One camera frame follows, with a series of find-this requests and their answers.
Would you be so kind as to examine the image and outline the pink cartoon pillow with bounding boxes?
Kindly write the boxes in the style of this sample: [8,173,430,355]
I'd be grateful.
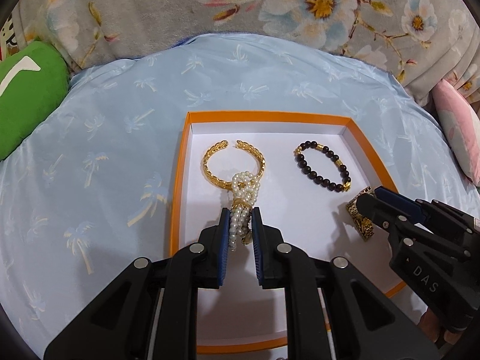
[431,80,480,187]

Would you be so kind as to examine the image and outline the pearl hair clip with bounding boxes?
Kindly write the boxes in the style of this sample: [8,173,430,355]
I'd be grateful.
[228,170,264,252]

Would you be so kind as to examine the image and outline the black bead gold bracelet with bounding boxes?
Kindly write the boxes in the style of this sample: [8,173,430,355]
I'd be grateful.
[293,140,353,194]

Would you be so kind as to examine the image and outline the green plush cushion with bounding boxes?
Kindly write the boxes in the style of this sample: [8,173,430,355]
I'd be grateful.
[1,41,69,159]

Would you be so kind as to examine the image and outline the grey floral blanket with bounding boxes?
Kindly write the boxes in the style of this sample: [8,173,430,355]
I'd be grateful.
[7,0,479,105]

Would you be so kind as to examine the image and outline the orange cardboard box tray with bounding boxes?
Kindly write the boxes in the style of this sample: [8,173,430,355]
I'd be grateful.
[169,111,404,355]

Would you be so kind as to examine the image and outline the gold chain bangle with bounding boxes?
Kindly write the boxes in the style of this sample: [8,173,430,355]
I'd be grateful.
[202,140,267,191]

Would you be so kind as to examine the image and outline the gold metal wristwatch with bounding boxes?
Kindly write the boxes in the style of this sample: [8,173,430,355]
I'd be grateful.
[346,186,374,242]

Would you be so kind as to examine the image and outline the light blue palm bedsheet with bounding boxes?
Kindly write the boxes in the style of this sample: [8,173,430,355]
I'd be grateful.
[1,33,479,359]

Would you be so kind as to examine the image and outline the colourful cartoon monkey blanket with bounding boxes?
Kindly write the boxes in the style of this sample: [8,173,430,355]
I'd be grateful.
[0,14,20,61]

